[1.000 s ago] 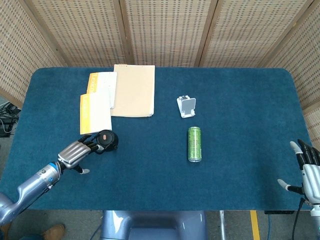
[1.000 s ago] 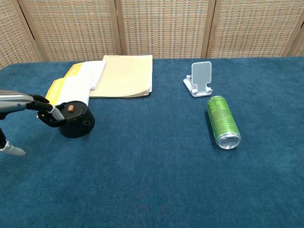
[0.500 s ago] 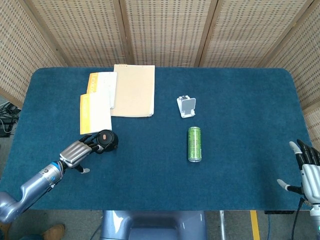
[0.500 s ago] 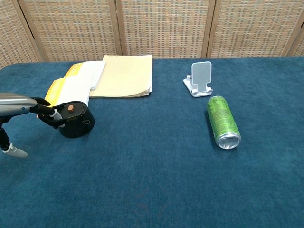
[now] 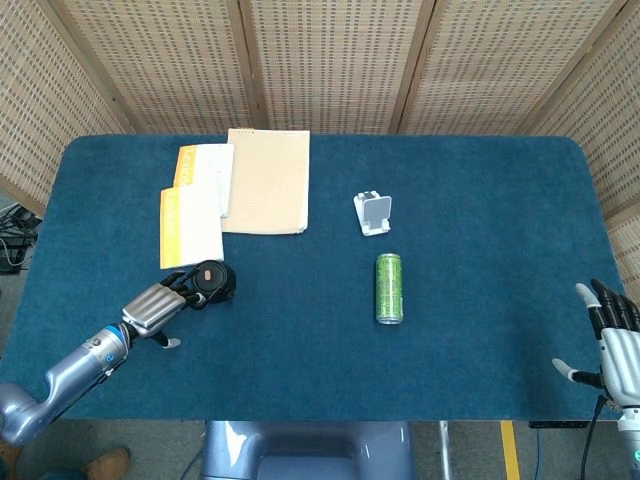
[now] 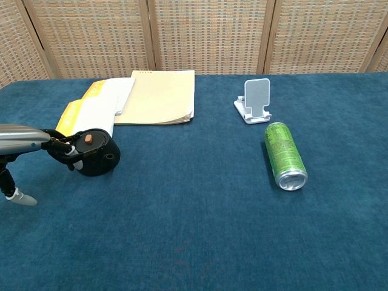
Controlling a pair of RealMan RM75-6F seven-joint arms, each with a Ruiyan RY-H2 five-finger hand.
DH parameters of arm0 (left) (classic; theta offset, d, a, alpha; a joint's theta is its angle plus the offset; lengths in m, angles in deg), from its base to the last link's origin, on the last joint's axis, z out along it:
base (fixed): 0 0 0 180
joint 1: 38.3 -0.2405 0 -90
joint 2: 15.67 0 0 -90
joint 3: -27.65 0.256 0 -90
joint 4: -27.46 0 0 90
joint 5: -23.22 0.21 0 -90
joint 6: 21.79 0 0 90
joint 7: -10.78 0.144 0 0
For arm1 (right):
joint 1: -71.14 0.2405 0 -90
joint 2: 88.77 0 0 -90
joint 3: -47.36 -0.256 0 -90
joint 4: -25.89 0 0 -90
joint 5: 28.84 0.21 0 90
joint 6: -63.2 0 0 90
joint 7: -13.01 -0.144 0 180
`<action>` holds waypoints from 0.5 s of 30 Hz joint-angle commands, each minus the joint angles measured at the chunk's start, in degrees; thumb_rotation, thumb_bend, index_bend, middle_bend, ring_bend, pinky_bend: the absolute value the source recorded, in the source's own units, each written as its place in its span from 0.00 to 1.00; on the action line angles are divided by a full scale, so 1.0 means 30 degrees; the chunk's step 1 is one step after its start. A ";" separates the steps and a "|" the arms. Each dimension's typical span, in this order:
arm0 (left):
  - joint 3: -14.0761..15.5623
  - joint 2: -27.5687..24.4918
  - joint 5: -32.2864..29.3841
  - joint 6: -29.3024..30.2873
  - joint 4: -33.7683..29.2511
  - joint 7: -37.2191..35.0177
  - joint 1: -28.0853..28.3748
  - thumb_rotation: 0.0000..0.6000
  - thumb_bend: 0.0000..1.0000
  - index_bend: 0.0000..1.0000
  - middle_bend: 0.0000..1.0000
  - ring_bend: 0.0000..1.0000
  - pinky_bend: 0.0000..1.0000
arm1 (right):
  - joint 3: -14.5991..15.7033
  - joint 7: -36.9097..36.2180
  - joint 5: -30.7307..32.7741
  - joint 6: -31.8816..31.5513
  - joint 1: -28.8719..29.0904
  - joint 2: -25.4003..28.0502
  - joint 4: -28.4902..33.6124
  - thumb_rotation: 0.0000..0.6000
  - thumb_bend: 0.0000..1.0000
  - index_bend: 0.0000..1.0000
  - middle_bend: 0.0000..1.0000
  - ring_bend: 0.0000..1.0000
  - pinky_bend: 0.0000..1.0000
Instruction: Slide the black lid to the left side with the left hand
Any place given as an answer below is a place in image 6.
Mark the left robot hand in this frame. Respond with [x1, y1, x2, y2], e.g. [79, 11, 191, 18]
[0, 123, 84, 207]

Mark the small black teapot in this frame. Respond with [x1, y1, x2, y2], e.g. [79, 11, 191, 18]
[71, 128, 121, 178]

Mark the yellow white notebook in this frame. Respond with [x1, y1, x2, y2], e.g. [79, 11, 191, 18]
[55, 98, 119, 139]
[81, 77, 136, 116]

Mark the woven bamboo screen panel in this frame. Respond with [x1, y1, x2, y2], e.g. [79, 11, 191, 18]
[0, 0, 54, 89]
[372, 45, 388, 73]
[265, 0, 388, 75]
[21, 0, 157, 80]
[147, 0, 275, 76]

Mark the blue carpet table mat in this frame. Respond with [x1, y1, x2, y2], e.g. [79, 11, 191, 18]
[0, 72, 388, 291]

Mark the white phone stand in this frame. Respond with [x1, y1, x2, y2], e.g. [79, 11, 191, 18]
[233, 78, 272, 125]

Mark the green beverage can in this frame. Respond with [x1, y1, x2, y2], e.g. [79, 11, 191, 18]
[263, 122, 308, 192]

